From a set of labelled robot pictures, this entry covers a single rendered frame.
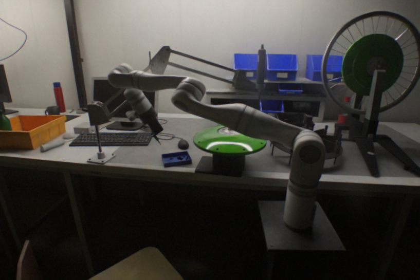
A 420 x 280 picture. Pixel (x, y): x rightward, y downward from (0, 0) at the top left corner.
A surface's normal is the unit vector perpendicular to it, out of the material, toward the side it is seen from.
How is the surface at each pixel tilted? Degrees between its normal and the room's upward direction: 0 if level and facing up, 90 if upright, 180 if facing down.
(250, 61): 90
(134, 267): 0
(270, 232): 0
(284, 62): 90
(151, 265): 0
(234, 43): 90
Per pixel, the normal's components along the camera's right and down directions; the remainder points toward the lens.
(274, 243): 0.00, -0.95
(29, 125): -0.04, 0.24
